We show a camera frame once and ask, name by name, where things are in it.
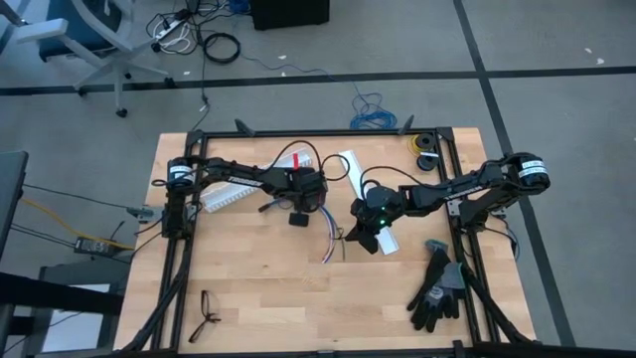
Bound black box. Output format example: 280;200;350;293
249;0;331;31

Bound grey black work glove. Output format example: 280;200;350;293
426;261;468;322

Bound yellow wire spool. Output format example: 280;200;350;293
407;132;437;156

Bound bundle of coloured cables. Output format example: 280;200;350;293
322;207;342;264

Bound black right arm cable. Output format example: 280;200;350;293
359;165;424;201

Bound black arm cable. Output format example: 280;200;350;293
266;139;352;183
359;165;424;201

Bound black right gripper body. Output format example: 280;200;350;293
353;196;398;235

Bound yellow floor cable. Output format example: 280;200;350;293
20;197;135;250

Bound white slotted cable duct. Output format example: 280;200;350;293
200;150;313;214

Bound white flat duct cover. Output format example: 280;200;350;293
338;149;400;256

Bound black cable coil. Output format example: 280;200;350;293
202;32;242;65

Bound blue floor cable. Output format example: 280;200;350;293
240;53;398;131

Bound black furniture bar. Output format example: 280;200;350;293
0;270;125;317

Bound black eyeglasses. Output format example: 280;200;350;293
187;289;223;344

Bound black power adapter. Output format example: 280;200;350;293
73;236;116;258

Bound black aluminium table frame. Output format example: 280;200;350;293
113;118;543;358

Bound white power strip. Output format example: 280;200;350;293
152;18;186;41

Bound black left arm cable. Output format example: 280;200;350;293
266;139;352;183

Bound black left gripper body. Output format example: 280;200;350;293
297;183;329;213

